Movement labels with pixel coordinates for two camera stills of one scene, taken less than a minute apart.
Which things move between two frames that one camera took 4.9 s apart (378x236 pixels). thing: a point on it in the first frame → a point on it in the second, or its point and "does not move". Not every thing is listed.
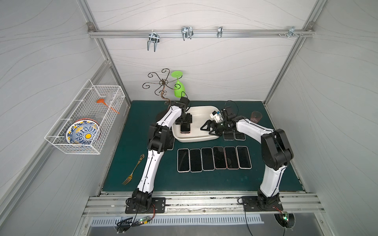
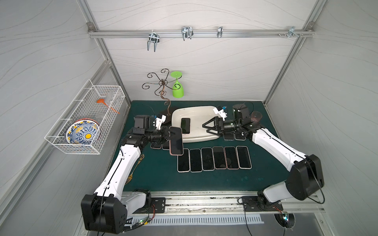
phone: (229, 135) does not move
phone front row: (183, 164) does not move
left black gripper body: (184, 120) → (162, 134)
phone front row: (232, 161) does not move
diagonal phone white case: (239, 136) does not move
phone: (185, 128) → (176, 146)
